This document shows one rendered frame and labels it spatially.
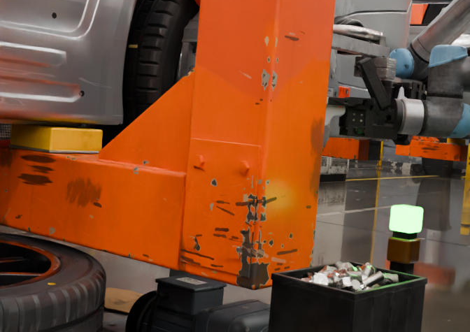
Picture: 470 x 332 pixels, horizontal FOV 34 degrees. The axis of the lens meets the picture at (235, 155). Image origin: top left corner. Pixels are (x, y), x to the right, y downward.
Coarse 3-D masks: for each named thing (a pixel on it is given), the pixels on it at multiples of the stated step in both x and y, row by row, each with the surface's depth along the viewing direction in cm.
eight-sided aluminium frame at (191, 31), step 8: (192, 24) 170; (184, 32) 170; (192, 32) 168; (184, 40) 170; (192, 40) 168; (184, 48) 170; (192, 48) 172; (184, 56) 170; (192, 56) 170; (184, 64) 170; (192, 64) 171; (184, 72) 170; (328, 128) 208; (328, 136) 209
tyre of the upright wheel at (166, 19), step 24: (144, 0) 177; (168, 0) 172; (192, 0) 175; (144, 24) 172; (168, 24) 170; (144, 48) 170; (168, 48) 170; (144, 72) 169; (168, 72) 171; (144, 96) 169
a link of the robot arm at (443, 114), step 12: (432, 96) 163; (432, 108) 162; (444, 108) 162; (456, 108) 162; (468, 108) 163; (432, 120) 161; (444, 120) 162; (456, 120) 162; (468, 120) 162; (420, 132) 163; (432, 132) 163; (444, 132) 163; (456, 132) 163; (468, 132) 163
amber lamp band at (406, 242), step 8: (392, 240) 124; (400, 240) 123; (408, 240) 122; (416, 240) 124; (392, 248) 124; (400, 248) 123; (408, 248) 122; (416, 248) 124; (392, 256) 124; (400, 256) 123; (408, 256) 122; (416, 256) 124
